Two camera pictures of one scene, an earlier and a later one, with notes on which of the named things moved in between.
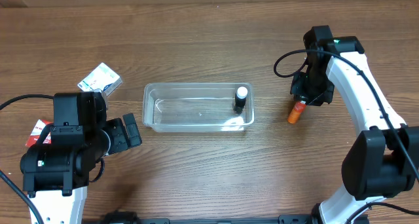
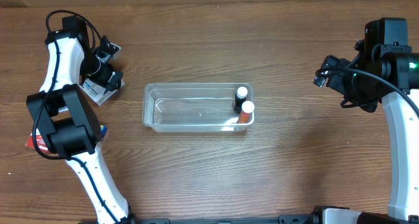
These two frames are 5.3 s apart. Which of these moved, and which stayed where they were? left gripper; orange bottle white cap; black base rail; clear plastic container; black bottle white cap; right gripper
Moved: left gripper; orange bottle white cap; right gripper
Stayed: black base rail; black bottle white cap; clear plastic container
